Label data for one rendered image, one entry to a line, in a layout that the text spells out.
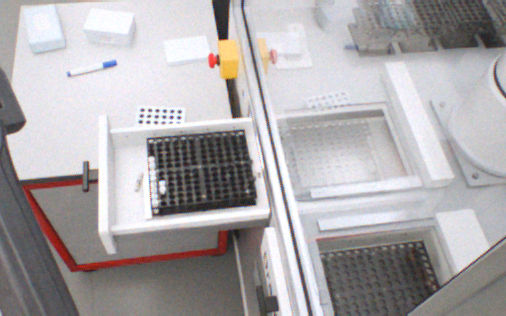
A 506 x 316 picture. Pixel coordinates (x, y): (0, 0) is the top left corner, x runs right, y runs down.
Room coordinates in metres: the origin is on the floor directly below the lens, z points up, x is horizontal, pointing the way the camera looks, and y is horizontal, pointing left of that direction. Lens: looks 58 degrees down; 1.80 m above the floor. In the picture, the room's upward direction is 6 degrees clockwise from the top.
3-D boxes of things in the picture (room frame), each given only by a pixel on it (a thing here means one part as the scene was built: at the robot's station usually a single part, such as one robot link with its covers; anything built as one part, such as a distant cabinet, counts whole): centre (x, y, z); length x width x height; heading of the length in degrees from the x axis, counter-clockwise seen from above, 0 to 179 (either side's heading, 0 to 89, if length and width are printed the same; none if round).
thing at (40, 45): (1.03, 0.61, 0.78); 0.15 x 0.10 x 0.04; 25
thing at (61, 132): (0.90, 0.37, 0.38); 0.62 x 0.58 x 0.76; 14
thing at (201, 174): (0.55, 0.09, 0.87); 0.22 x 0.18 x 0.06; 104
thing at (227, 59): (0.89, 0.07, 0.88); 0.07 x 0.05 x 0.07; 14
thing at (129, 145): (0.55, 0.08, 0.86); 0.40 x 0.26 x 0.06; 104
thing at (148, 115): (0.74, 0.22, 0.78); 0.12 x 0.08 x 0.04; 95
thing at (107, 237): (0.50, 0.28, 0.87); 0.29 x 0.02 x 0.11; 14
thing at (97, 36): (1.05, 0.42, 0.79); 0.13 x 0.09 x 0.05; 89
